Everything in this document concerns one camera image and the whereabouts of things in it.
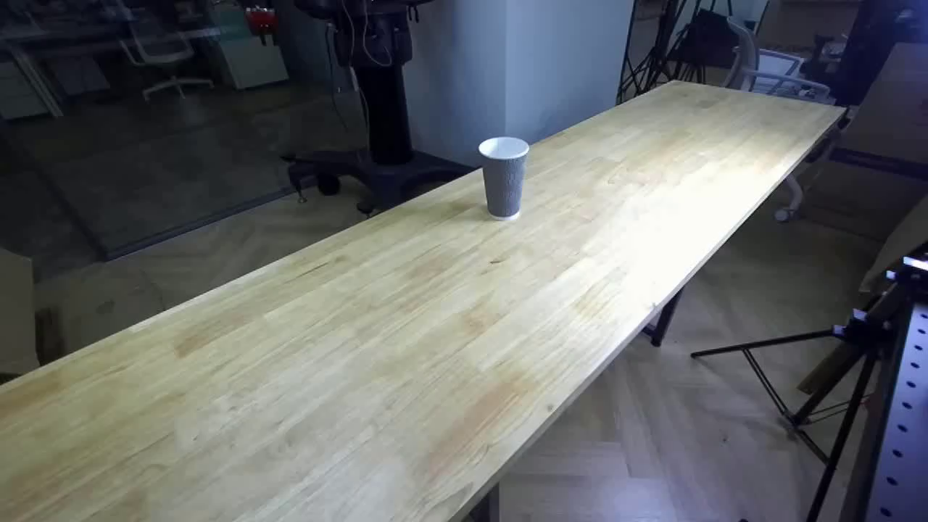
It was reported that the small red object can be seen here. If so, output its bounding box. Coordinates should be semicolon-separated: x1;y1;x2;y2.
241;4;280;48

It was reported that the white cabinet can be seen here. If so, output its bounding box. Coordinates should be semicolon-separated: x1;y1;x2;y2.
205;4;292;93

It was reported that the perforated metal panel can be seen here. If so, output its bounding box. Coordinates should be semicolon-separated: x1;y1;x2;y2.
863;301;928;522

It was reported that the black table leg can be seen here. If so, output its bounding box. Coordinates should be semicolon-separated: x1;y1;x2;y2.
642;288;684;348
462;486;501;522

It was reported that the black folded tripod stand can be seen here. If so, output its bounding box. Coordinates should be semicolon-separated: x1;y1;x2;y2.
614;0;737;106

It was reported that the grey paper cup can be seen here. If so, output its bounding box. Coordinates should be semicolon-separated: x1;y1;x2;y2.
476;133;534;220

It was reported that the black camera tripod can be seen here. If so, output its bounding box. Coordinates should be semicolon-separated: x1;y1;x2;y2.
688;254;928;522

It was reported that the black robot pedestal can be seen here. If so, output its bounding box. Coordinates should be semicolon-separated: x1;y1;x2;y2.
280;0;476;217

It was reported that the white desk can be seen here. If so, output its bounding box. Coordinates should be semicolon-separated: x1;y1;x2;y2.
0;23;127;125

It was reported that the white office chair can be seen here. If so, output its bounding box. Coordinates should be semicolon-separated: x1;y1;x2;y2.
112;0;218;101

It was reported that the brown cardboard panel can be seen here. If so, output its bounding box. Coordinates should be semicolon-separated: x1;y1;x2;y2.
834;42;928;177

